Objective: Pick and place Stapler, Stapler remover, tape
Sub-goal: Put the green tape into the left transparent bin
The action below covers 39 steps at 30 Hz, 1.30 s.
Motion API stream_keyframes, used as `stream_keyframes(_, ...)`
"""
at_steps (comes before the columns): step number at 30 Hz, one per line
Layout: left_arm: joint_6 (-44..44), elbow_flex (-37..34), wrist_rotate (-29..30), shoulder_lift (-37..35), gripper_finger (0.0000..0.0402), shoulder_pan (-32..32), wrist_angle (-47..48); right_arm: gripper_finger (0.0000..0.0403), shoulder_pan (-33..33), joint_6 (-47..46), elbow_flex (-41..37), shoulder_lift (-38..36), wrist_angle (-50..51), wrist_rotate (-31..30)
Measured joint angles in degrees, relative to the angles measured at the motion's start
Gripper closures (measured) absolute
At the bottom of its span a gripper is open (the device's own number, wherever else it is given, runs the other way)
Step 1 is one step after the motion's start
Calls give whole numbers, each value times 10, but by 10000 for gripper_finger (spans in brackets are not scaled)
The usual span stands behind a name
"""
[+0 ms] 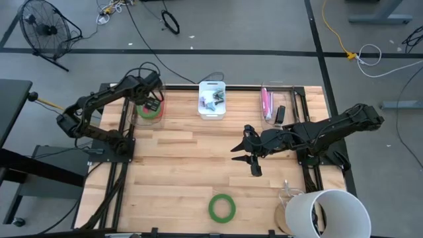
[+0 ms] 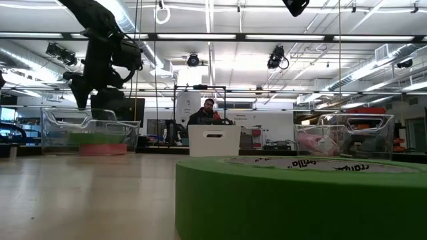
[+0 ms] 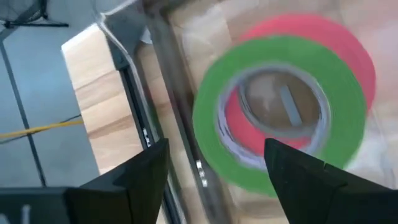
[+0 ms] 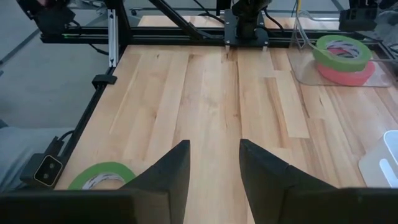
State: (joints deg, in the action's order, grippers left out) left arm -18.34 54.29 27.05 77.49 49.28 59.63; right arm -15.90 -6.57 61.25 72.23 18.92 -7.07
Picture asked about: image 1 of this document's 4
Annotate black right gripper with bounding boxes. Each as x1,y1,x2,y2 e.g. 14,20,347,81
230,124,295,165

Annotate pink tape roll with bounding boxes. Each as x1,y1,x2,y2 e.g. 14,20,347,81
136,99,165,120

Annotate green tape roll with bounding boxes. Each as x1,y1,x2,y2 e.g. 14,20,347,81
208,193,237,224
135,100,163,120

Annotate black stapler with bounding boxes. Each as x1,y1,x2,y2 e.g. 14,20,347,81
274,104,287,126

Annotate pink marker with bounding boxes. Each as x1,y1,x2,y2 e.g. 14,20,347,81
260,86,275,120

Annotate clear plastic bin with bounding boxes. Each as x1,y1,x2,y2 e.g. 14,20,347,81
131,79,167,130
260,79,297,128

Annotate white plastic bin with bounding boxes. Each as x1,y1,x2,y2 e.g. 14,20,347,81
197,81,227,120

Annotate white paper roll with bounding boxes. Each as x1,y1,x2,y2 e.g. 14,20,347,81
273,188,373,238

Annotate black equipment stand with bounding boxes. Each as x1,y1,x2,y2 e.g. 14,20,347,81
0,144,91,229

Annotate black floor fan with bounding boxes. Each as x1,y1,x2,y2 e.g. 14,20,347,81
18,0,83,73

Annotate black desk top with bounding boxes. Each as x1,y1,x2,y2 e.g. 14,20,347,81
0,78,34,148

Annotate grey desk leg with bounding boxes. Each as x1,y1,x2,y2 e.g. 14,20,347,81
348,0,414,24
379,100,423,110

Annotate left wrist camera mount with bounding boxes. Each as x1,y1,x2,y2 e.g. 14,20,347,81
144,97,162,112

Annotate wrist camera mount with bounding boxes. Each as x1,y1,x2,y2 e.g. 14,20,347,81
144,97,162,112
249,154,264,178

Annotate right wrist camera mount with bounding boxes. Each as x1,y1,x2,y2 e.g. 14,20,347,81
249,154,264,178

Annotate long black floor cable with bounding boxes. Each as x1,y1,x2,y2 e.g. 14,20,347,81
124,0,196,85

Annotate white lamp cable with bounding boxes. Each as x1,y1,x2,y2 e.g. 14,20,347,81
278,179,307,208

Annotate black coiled cable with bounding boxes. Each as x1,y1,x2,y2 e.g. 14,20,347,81
161,9,181,35

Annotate black aluminium table frame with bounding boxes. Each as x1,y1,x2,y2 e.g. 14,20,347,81
73,82,358,238

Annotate yellow white cable bundle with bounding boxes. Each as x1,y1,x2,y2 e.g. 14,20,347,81
98,0,135,16

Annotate yellow cable with black knob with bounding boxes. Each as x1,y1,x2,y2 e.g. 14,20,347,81
28,91,67,112

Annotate yellow extension cable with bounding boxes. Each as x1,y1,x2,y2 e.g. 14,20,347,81
322,0,358,61

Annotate white floor cable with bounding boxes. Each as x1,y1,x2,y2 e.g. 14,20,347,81
356,44,423,79

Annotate black cable bundle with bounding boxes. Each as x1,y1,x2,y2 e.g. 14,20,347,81
401,25,423,54

